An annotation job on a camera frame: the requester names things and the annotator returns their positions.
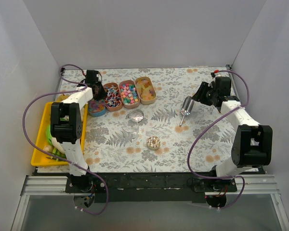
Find blue candy tray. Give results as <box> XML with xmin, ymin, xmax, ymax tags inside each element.
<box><xmin>88</xmin><ymin>99</ymin><xmax>106</xmax><ymax>117</ymax></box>

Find beige gummy candy tray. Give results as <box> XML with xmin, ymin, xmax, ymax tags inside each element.
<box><xmin>135</xmin><ymin>77</ymin><xmax>157</xmax><ymax>104</ymax></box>

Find clear glass jar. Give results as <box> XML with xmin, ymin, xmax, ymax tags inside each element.
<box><xmin>122</xmin><ymin>119</ymin><xmax>139</xmax><ymax>142</ymax></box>

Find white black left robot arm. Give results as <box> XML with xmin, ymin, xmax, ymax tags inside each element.
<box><xmin>50</xmin><ymin>70</ymin><xmax>105</xmax><ymax>193</ymax></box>

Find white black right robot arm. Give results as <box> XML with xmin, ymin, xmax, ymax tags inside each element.
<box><xmin>187</xmin><ymin>72</ymin><xmax>273</xmax><ymax>192</ymax></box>

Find pink lollipop tray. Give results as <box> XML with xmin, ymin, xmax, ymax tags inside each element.
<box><xmin>103</xmin><ymin>82</ymin><xmax>123</xmax><ymax>112</ymax></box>

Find clear glass jar lid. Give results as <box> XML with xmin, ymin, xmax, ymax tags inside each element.
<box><xmin>128</xmin><ymin>109</ymin><xmax>144</xmax><ymax>123</ymax></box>

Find floral patterned table mat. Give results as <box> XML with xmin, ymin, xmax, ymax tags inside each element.
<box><xmin>37</xmin><ymin>66</ymin><xmax>260</xmax><ymax>173</ymax></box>

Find white toy vegetable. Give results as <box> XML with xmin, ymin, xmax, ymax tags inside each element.
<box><xmin>43</xmin><ymin>138</ymin><xmax>65</xmax><ymax>157</ymax></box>

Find small donut decorated tin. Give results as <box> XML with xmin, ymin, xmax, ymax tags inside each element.
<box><xmin>146</xmin><ymin>136</ymin><xmax>161</xmax><ymax>150</ymax></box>

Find green toy vegetables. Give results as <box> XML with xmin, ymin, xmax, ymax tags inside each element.
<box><xmin>46</xmin><ymin>125</ymin><xmax>66</xmax><ymax>158</ymax></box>

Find yellow plastic bin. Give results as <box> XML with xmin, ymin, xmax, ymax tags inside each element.
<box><xmin>31</xmin><ymin>102</ymin><xmax>88</xmax><ymax>167</ymax></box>

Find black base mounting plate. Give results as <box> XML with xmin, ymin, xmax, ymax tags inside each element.
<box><xmin>65</xmin><ymin>172</ymin><xmax>248</xmax><ymax>203</ymax></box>

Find aluminium frame rail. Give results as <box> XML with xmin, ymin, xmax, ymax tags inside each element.
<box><xmin>11</xmin><ymin>173</ymin><xmax>289</xmax><ymax>231</ymax></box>

